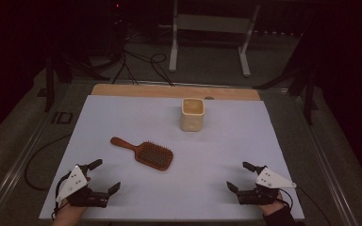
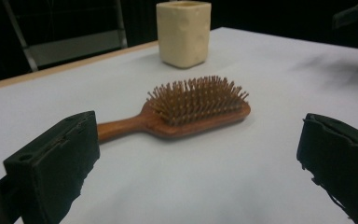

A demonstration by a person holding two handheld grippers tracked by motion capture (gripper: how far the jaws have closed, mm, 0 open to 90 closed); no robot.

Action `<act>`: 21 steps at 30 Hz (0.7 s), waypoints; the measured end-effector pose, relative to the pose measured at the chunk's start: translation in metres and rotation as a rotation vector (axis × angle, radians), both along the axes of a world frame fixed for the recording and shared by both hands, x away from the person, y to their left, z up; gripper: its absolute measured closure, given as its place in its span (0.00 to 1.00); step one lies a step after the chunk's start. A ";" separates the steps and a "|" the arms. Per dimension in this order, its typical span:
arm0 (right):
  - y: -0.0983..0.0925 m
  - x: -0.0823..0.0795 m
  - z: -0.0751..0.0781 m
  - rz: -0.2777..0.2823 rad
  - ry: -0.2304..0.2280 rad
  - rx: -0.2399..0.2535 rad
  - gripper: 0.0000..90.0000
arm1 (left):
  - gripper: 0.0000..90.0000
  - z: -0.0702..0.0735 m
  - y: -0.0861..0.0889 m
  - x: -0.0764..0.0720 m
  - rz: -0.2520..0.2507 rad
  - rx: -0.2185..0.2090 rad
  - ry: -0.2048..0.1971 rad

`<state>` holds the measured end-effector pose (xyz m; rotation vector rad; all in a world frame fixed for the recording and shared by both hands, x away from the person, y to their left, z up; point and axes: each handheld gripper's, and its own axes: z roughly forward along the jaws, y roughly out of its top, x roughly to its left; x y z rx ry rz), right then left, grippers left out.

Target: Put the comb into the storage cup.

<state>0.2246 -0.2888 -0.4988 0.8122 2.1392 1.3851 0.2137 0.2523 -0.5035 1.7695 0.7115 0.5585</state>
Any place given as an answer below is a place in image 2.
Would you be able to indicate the grey metal stand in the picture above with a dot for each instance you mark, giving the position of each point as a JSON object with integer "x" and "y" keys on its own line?
{"x": 74, "y": 46}

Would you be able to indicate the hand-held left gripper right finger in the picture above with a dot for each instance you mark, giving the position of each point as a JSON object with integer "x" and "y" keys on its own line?
{"x": 345, "y": 161}

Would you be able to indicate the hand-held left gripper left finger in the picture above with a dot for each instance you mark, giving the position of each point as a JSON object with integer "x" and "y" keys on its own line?
{"x": 54, "y": 161}

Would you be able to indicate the wooden hairbrush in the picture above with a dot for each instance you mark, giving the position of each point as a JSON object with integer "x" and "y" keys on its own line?
{"x": 180, "y": 115}

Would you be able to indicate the cream square cup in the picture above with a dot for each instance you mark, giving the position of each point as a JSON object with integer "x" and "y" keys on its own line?
{"x": 183, "y": 34}

